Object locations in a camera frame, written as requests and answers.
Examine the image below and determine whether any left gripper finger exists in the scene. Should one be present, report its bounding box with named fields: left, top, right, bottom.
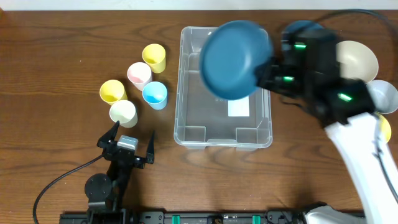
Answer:
left=146, top=131, right=155, bottom=164
left=97, top=121, right=120, bottom=148

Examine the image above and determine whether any dark blue bowl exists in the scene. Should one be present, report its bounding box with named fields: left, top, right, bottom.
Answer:
left=199, top=20, right=274, bottom=100
left=282, top=20, right=323, bottom=34

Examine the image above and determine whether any beige large bowl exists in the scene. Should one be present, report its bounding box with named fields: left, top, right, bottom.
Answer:
left=336, top=40, right=379, bottom=83

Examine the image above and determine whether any light grey small bowl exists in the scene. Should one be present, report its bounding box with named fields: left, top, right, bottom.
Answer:
left=367, top=80, right=397, bottom=114

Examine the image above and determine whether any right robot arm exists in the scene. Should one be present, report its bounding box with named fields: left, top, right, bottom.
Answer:
left=258, top=28, right=397, bottom=223

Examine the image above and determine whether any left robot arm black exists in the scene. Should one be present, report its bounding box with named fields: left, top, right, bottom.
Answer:
left=85, top=122, right=155, bottom=224

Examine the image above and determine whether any white label in container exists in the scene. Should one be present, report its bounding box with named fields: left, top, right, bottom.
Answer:
left=228, top=96, right=250, bottom=117

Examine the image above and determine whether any clear plastic storage container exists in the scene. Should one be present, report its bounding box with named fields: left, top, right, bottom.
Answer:
left=174, top=26, right=272, bottom=151

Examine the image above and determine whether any cream white cup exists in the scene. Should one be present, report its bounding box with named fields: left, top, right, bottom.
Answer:
left=109, top=100, right=138, bottom=128

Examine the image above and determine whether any yellow cup near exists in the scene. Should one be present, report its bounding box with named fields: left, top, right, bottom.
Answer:
left=99, top=80, right=127, bottom=105

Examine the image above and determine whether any yellow cup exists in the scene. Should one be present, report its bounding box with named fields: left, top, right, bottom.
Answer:
left=142, top=44, right=166, bottom=73
left=99, top=80, right=127, bottom=105

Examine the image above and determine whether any blue cup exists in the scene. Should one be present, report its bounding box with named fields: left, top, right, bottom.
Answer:
left=142, top=82, right=168, bottom=110

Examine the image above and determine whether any pink cup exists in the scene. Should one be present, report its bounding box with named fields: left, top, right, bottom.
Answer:
left=127, top=62, right=152, bottom=91

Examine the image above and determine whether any yellow cup far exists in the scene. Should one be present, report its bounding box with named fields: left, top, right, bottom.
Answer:
left=142, top=44, right=166, bottom=73

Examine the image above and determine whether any yellow small bowl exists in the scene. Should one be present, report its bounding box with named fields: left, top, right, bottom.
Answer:
left=378, top=114, right=392, bottom=142

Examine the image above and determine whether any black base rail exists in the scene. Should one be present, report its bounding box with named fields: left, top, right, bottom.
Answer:
left=59, top=209, right=306, bottom=224

